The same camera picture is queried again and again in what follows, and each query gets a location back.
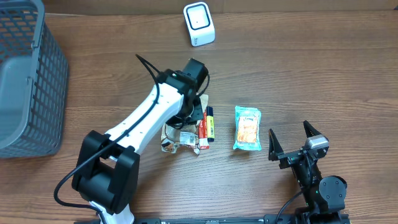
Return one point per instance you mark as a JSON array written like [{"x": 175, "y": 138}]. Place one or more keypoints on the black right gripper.
[{"x": 276, "y": 152}]

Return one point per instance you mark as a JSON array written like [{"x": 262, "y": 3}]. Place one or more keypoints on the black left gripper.
[{"x": 197, "y": 112}]

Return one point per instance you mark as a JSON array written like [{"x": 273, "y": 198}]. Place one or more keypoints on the brown snack pouch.
[{"x": 173, "y": 139}]

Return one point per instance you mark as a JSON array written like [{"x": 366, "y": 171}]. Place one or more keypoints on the yellow highlighter marker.
[{"x": 210, "y": 124}]

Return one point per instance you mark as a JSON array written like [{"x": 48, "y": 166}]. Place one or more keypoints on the red snack stick packet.
[{"x": 202, "y": 133}]

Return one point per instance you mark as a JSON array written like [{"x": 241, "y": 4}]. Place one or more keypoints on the teal tissue pack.
[{"x": 247, "y": 129}]

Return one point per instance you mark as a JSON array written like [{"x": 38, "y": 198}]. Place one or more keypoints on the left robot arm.
[{"x": 108, "y": 164}]

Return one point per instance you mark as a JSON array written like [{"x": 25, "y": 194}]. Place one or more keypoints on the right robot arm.
[{"x": 320, "y": 199}]

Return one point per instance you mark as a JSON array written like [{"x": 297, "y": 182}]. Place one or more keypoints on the white barcode scanner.
[{"x": 199, "y": 23}]

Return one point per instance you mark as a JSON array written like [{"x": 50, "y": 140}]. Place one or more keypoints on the grey plastic mesh basket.
[{"x": 34, "y": 82}]

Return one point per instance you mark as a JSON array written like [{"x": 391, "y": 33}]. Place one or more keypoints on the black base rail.
[{"x": 217, "y": 221}]

